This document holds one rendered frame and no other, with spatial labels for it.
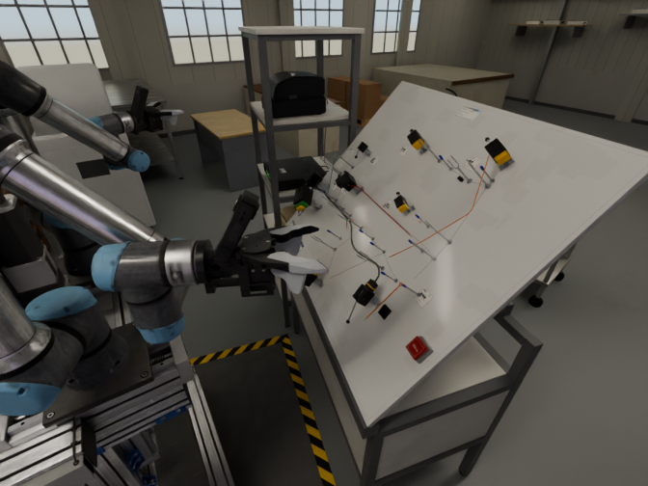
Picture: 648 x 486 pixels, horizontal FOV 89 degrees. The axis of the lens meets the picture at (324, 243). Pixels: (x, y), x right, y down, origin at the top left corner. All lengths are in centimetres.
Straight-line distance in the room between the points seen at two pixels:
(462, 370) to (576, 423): 122
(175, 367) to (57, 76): 309
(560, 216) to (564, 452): 160
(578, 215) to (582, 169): 14
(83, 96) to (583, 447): 428
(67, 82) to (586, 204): 361
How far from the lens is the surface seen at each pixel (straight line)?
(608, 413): 271
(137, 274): 57
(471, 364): 145
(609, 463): 251
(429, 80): 772
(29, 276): 114
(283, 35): 172
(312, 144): 562
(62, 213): 71
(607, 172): 110
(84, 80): 373
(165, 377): 105
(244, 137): 439
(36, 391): 80
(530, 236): 105
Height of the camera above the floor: 189
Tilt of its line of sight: 34 degrees down
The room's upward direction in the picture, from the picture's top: straight up
